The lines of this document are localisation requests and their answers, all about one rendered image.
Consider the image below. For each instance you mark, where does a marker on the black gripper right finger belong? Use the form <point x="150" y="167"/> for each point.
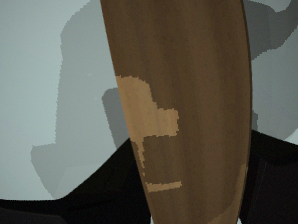
<point x="271" y="188"/>

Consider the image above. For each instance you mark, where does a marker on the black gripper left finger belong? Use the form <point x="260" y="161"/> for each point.
<point x="112" y="195"/>

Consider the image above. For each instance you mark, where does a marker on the brown wooden board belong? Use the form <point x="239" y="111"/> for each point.
<point x="183" y="71"/>

